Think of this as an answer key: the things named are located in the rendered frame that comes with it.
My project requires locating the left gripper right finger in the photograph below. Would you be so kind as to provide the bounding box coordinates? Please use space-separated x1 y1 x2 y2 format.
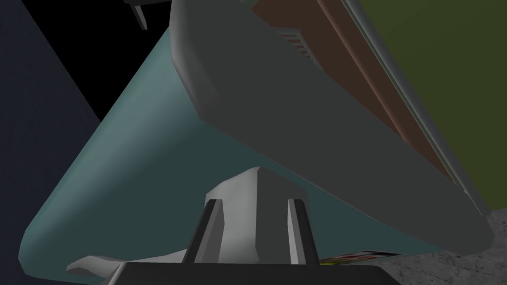
287 198 320 266

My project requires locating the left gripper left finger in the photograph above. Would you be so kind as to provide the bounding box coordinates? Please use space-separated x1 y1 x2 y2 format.
181 198 225 265

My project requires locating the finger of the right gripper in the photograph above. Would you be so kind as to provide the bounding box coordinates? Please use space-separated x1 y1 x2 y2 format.
134 4 149 31

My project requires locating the grey curved appliance handle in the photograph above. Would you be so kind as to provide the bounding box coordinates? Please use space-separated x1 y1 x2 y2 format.
65 166 310 278

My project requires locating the yellow and red flat item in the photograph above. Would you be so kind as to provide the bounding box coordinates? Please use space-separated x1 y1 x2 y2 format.
318 249 403 266

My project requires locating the dark grey appliance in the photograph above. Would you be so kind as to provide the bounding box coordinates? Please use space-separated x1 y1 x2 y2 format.
169 0 496 257

